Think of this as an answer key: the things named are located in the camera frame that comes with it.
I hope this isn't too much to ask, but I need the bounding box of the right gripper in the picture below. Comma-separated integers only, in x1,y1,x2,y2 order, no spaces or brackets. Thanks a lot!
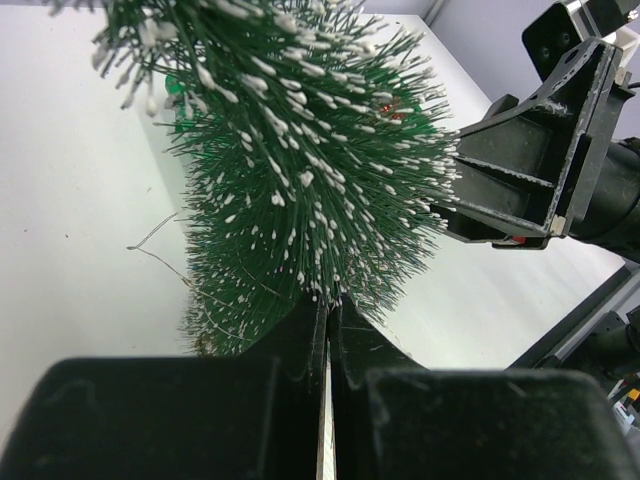
437,1,639,262

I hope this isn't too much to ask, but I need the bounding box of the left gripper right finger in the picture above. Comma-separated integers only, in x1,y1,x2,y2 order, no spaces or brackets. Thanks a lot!
328,298,635,479

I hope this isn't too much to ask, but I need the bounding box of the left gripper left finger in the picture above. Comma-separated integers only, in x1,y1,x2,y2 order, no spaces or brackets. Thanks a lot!
1,300,327,479

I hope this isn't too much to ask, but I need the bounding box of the small green christmas tree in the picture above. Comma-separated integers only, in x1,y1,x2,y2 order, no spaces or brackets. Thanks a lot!
49,1,459,356

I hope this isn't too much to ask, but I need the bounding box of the green plastic tray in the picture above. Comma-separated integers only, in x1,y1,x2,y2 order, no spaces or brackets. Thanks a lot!
164,75,205,133

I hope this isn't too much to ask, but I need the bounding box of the large red glitter bauble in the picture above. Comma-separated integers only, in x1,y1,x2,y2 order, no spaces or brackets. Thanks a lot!
377,97,416,125

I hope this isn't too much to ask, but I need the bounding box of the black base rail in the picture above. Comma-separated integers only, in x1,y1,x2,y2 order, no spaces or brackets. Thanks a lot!
511,264,639,389

